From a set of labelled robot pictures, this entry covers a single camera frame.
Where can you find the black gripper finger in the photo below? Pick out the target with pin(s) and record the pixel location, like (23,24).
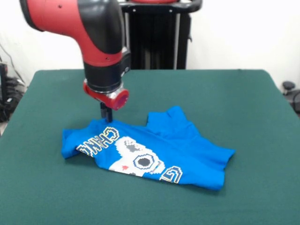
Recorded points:
(109,116)
(102,110)

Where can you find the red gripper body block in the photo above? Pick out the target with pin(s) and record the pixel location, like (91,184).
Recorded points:
(111,100)

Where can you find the blue printed t-shirt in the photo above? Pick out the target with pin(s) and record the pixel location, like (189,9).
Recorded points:
(187,152)

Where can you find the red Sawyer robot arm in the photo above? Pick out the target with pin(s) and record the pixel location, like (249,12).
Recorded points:
(98,32)

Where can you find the dark green table cloth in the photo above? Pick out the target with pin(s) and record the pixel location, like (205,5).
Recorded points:
(47,175)

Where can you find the gray office chair base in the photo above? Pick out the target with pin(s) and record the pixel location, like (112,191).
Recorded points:
(289,85)

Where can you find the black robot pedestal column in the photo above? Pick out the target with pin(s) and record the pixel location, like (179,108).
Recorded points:
(159,39)

